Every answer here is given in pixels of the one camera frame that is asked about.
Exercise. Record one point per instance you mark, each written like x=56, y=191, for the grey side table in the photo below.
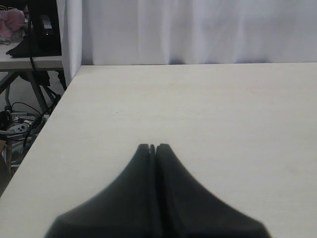
x=13, y=67

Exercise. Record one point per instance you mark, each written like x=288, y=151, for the black device on side table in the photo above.
x=44, y=18

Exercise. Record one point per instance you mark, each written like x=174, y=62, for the white backdrop curtain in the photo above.
x=151, y=32

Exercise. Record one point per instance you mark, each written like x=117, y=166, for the white power strip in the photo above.
x=19, y=129

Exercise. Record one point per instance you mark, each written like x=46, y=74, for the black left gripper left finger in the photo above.
x=127, y=208

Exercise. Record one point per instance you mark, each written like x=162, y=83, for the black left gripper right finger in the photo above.
x=189, y=210

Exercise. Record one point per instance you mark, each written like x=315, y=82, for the black cloth on side table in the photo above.
x=28, y=47

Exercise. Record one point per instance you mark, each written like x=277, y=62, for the pink plush toy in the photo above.
x=11, y=21

